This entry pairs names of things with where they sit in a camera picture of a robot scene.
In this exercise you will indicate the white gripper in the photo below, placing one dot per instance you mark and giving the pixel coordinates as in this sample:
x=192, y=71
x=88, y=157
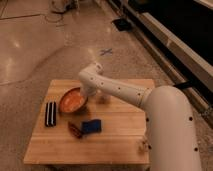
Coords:
x=87, y=91

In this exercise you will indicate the orange ceramic bowl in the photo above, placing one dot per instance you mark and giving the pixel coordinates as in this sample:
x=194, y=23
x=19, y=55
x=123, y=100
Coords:
x=72, y=101

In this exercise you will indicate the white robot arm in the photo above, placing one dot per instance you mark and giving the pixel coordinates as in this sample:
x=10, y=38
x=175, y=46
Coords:
x=171, y=132

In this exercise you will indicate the blue rectangular sponge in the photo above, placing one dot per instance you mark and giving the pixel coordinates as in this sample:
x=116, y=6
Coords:
x=92, y=126

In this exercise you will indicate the black striped rectangular block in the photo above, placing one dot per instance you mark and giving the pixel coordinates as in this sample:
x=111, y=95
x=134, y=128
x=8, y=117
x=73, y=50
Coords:
x=50, y=114

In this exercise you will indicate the brown wooden object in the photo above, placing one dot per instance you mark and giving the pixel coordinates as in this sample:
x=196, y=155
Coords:
x=74, y=130

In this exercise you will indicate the blue tape cross mark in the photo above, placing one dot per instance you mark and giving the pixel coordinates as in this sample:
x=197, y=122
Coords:
x=106, y=51

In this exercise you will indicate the wooden table top board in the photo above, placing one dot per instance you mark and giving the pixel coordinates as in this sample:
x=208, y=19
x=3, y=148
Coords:
x=123, y=126

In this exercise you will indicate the black floor plate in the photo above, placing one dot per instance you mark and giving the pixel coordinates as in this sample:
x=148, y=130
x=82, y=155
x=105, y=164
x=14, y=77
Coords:
x=122, y=24

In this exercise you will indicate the small tan object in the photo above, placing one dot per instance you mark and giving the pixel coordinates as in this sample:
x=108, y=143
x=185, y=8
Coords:
x=143, y=146

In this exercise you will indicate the white machine base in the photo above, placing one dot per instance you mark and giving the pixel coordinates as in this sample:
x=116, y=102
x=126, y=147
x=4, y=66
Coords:
x=61, y=6

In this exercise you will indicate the long counter rail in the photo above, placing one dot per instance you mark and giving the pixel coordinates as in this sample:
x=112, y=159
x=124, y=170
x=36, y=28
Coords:
x=179, y=34

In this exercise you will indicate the black handle on rail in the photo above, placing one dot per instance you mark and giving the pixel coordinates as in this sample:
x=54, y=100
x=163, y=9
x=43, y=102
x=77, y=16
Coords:
x=183, y=85

